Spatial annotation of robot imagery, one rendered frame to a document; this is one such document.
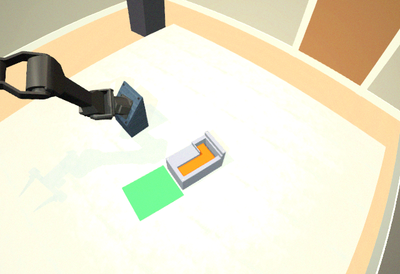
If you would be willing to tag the orange l-shaped part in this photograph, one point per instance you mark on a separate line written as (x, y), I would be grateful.
(205, 156)

